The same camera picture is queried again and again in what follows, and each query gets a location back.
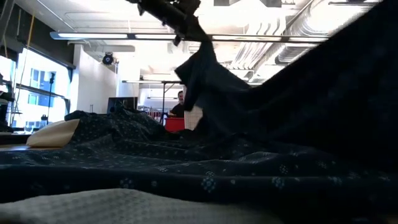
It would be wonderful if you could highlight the long ceiling light bar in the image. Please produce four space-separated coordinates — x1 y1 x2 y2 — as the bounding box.
49 30 330 44

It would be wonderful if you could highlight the silver ventilation duct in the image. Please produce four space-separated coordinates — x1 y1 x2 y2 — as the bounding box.
275 0 352 65

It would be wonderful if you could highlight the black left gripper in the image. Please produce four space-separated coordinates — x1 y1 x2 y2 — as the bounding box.
136 0 213 47

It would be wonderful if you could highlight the cream folded garment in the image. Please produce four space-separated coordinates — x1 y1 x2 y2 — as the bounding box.
26 118 81 149

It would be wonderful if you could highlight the person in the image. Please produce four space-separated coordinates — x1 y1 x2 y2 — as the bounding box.
169 90 186 118

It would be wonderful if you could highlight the navy patterned garment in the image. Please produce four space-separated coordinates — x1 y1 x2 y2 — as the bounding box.
0 0 398 224

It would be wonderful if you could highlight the red storage box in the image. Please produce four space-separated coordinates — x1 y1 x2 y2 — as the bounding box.
164 117 186 133

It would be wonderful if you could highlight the black monitor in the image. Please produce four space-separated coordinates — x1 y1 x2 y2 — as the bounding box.
107 96 139 114

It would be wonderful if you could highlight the short fluorescent light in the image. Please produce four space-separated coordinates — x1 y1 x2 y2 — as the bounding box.
121 80 183 85

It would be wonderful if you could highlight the black tripod stand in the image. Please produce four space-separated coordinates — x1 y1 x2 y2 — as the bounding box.
46 72 57 118

